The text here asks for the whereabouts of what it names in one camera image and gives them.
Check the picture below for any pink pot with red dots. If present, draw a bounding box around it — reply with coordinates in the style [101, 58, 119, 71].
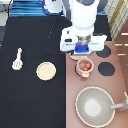
[76, 58, 94, 78]

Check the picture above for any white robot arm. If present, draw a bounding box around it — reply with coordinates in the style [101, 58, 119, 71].
[60, 0, 107, 55]

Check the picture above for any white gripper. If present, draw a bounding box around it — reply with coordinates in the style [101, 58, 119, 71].
[60, 27, 107, 55]

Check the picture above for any pink stove top board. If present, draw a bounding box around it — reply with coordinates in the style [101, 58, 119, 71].
[66, 41, 126, 128]

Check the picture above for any black table mat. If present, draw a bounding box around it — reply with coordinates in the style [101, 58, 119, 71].
[0, 15, 113, 128]

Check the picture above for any dark stove burner disc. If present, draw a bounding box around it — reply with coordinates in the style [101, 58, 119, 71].
[98, 62, 115, 76]
[96, 45, 111, 58]

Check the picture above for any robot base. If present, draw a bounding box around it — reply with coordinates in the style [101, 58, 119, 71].
[43, 0, 62, 15]

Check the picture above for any cream round plate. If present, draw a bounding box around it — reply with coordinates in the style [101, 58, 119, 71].
[36, 62, 57, 81]

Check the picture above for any grey frying pan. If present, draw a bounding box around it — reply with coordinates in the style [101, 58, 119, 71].
[75, 87, 128, 128]

